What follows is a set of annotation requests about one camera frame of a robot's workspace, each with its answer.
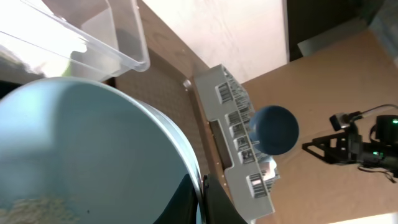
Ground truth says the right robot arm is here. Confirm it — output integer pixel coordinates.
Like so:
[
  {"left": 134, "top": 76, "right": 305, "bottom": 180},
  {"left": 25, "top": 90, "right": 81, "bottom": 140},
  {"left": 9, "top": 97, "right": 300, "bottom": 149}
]
[{"left": 302, "top": 115, "right": 397, "bottom": 182}]

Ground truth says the clear plastic bin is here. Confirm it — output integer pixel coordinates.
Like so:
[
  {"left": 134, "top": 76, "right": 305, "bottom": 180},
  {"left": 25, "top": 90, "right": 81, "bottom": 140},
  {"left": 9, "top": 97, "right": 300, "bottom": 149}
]
[{"left": 1, "top": 0, "right": 150, "bottom": 84}]

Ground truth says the grey dishwasher rack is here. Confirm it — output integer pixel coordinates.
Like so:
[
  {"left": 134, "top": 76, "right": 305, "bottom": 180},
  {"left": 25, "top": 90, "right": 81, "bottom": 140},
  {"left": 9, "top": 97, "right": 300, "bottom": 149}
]
[{"left": 194, "top": 65, "right": 280, "bottom": 223}]

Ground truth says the light blue rice bowl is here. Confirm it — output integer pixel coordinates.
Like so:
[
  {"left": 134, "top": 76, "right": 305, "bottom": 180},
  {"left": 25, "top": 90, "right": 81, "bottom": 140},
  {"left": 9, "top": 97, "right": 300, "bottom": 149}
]
[{"left": 1, "top": 77, "right": 201, "bottom": 223}]

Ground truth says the dark blue plate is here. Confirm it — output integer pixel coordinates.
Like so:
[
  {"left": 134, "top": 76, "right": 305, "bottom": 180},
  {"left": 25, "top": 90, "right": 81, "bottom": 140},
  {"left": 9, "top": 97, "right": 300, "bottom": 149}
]
[{"left": 249, "top": 105, "right": 299, "bottom": 156}]

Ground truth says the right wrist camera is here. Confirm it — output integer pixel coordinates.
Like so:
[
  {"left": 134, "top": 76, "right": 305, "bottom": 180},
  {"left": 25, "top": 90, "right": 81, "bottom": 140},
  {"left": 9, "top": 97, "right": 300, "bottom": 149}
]
[{"left": 329, "top": 111, "right": 362, "bottom": 131}]

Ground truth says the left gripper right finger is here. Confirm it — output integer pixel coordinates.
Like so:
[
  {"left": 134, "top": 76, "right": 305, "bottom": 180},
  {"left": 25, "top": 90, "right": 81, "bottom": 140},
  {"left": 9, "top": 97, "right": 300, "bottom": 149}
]
[{"left": 203, "top": 174, "right": 247, "bottom": 224}]

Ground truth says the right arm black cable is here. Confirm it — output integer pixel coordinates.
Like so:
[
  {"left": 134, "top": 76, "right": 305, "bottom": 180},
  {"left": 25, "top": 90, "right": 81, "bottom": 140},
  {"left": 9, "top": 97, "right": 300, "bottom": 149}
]
[{"left": 353, "top": 103, "right": 398, "bottom": 121}]

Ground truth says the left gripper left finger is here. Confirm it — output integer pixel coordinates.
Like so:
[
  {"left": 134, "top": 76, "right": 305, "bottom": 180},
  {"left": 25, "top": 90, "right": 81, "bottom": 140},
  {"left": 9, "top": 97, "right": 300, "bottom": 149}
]
[{"left": 154, "top": 174, "right": 198, "bottom": 224}]

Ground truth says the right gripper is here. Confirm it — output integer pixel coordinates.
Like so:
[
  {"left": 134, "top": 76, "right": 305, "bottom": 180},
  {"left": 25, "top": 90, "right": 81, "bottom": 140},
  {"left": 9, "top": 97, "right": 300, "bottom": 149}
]
[{"left": 302, "top": 131, "right": 397, "bottom": 177}]

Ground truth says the spilled white rice pile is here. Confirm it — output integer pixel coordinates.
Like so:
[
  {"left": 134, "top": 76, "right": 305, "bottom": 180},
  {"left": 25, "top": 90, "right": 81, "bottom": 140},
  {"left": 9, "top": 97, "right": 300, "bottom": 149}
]
[{"left": 1, "top": 197, "right": 80, "bottom": 224}]

